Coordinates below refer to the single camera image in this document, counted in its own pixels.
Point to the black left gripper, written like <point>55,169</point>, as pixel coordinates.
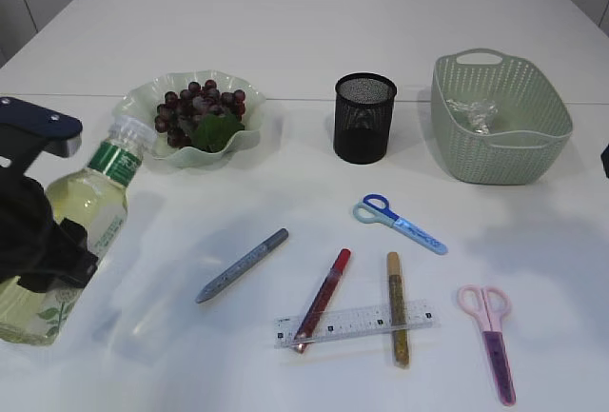
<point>40,254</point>

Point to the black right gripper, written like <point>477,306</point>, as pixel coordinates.
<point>605,160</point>

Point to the green tea plastic bottle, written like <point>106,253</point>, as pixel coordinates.
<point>95,197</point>

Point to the clear plastic sheet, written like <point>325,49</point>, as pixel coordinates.
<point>476,116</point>

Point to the pink capped scissors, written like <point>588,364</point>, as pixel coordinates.
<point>488,305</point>

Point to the purple artificial grape bunch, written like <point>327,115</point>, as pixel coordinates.
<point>201,116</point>

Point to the blue capped scissors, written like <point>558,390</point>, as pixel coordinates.
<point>375,209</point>

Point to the green plastic woven basket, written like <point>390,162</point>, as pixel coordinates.
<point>527,135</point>

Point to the silver glitter pen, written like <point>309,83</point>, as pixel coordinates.
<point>242,266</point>

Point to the clear plastic ruler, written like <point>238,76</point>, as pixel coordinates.
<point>332,326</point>

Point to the red glitter pen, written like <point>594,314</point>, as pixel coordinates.
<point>321,300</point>

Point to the black mesh pen holder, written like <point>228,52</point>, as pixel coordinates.
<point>363,115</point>

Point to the gold glitter pen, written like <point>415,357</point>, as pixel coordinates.
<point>397,308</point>

